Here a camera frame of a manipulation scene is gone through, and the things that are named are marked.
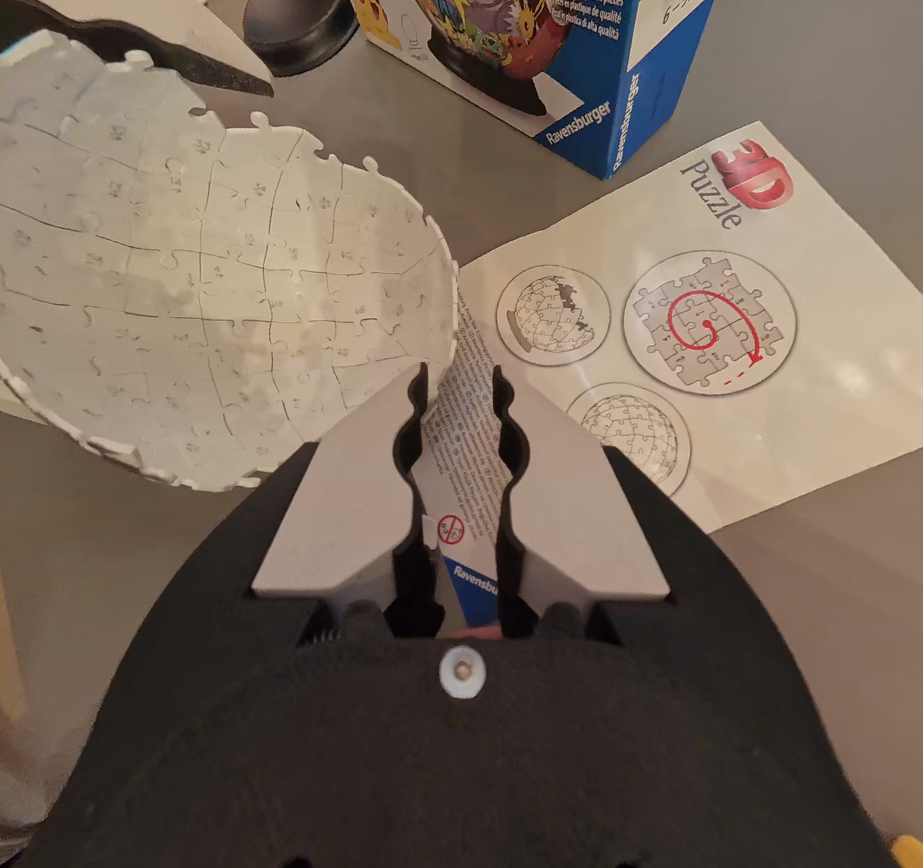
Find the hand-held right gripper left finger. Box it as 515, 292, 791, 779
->
249, 362, 445, 638

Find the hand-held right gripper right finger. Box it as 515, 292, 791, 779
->
492, 365, 673, 638

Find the partly built puzzle ball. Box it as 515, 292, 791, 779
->
0, 30, 460, 491

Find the black round ball stand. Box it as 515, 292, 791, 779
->
243, 0, 359, 77

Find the blue puzzle box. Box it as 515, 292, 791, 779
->
328, 0, 744, 182

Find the white instruction leaflet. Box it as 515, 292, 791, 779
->
418, 121, 923, 627

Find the person's leg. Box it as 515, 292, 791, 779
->
0, 565, 30, 840

